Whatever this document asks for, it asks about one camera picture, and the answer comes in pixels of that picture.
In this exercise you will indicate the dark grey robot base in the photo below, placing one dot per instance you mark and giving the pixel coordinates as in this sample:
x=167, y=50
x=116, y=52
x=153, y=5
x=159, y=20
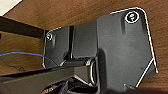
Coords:
x=123, y=50

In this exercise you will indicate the black robot torso link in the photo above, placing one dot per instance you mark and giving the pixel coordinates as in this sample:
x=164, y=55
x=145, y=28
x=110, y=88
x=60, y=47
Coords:
x=40, y=78

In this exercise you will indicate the green foosball table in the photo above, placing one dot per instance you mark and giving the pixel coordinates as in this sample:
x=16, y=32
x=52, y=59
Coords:
x=20, y=27

